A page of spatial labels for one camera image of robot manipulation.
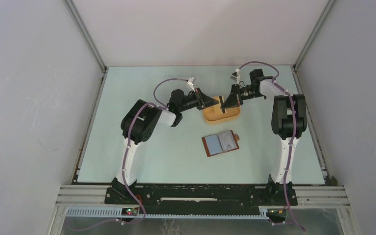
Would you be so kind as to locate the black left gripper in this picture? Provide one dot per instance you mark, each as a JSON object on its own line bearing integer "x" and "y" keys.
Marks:
{"x": 202, "y": 101}

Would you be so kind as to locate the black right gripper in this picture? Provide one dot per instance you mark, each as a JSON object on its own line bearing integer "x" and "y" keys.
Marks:
{"x": 234, "y": 98}

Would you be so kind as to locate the brown leather card holder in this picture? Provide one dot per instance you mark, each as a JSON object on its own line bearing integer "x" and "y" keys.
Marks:
{"x": 220, "y": 143}

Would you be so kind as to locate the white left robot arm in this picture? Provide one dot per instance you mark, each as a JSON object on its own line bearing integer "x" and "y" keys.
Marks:
{"x": 138, "y": 126}

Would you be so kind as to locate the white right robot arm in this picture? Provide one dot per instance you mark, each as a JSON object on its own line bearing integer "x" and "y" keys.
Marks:
{"x": 288, "y": 120}

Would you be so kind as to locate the orange plastic tray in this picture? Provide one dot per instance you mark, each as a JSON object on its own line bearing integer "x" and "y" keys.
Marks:
{"x": 214, "y": 115}

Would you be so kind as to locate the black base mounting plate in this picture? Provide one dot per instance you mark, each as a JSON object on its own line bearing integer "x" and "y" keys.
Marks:
{"x": 245, "y": 199}

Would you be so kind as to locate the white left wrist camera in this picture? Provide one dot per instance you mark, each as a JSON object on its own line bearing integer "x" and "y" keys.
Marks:
{"x": 190, "y": 83}

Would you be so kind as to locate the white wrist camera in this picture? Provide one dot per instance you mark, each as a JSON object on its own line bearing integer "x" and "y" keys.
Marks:
{"x": 190, "y": 83}
{"x": 236, "y": 76}

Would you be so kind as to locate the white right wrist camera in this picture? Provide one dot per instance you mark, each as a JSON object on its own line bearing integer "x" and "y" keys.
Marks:
{"x": 236, "y": 76}

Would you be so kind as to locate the white cable duct strip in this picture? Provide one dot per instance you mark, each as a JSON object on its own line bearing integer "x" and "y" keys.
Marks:
{"x": 119, "y": 212}

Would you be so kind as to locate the aluminium frame rail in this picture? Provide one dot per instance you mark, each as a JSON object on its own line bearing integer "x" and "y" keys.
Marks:
{"x": 308, "y": 197}

